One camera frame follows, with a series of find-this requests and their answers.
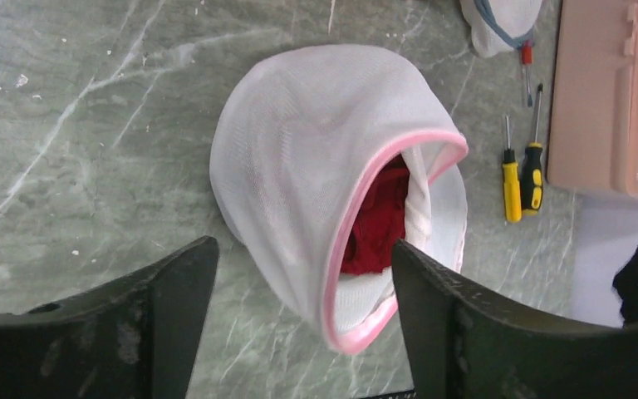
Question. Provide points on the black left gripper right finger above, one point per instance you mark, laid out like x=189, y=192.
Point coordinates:
x=464, y=340

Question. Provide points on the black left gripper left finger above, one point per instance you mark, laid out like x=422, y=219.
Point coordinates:
x=136, y=336

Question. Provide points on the red bra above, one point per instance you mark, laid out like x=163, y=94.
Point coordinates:
x=380, y=222

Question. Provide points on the white mesh pink-zip laundry bag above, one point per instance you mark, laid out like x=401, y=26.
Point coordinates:
x=297, y=146

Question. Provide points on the white mesh blue-zip laundry bag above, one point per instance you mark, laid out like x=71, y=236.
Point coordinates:
x=500, y=25

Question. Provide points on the small yellow black screwdriver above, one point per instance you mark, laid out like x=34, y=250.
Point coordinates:
x=511, y=185

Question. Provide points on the black yellow screwdriver on table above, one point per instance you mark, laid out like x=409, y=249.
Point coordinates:
x=531, y=180

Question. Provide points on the translucent pink storage box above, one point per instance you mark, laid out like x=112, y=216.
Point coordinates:
x=593, y=139

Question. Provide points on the blue red screwdriver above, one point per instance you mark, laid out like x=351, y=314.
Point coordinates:
x=526, y=61

